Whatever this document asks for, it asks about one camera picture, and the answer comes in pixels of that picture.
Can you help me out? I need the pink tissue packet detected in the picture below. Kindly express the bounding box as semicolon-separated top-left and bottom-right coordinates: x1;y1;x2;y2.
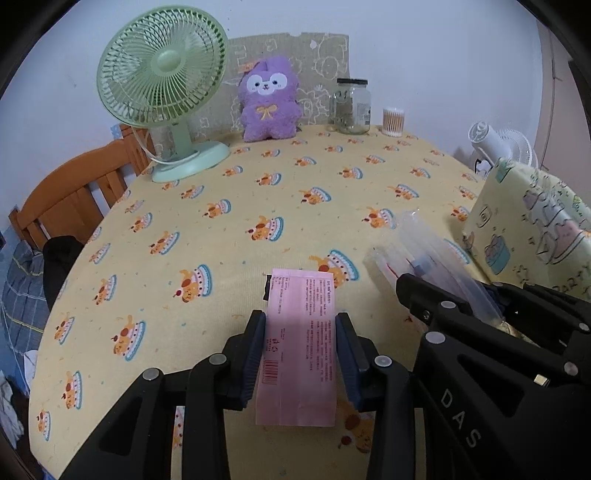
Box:
256;269;338;427

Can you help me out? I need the wooden chair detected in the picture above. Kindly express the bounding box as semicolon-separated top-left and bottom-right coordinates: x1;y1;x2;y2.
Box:
9;124;149;250

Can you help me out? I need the glass jar with brown lid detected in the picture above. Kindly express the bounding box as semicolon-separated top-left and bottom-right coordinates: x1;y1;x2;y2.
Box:
329;78;372;135

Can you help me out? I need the beige cartoon wall mat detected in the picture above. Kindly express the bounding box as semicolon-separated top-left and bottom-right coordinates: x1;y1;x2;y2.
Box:
187;32;349;141

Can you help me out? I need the clear plastic packet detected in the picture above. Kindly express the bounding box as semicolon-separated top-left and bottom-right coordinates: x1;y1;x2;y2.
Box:
369;211;503;327

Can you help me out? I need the cartoon-print storage basket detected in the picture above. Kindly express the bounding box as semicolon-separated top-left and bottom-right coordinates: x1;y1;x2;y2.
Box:
463;160;591;301

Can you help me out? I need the cotton swab container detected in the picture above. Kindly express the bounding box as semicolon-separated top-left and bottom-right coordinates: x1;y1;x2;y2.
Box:
382;107;405;138

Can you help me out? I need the black cloth on chair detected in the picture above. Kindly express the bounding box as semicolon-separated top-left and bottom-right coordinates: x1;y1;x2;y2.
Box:
42;236;84;310

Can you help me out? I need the purple plush bunny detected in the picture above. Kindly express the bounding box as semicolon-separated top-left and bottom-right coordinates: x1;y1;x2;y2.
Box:
238;56;303;143

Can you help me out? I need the green desk fan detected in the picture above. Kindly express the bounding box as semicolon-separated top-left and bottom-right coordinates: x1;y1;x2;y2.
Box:
96;5;229;183

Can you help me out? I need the blue plaid bedding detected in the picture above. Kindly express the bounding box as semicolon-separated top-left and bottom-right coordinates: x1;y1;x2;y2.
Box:
1;241;49;396

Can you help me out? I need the beige door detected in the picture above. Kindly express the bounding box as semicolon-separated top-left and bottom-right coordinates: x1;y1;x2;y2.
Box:
535;24;590;190

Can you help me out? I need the white standing fan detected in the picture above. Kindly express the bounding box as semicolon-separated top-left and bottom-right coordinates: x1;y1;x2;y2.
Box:
468;121;539;178

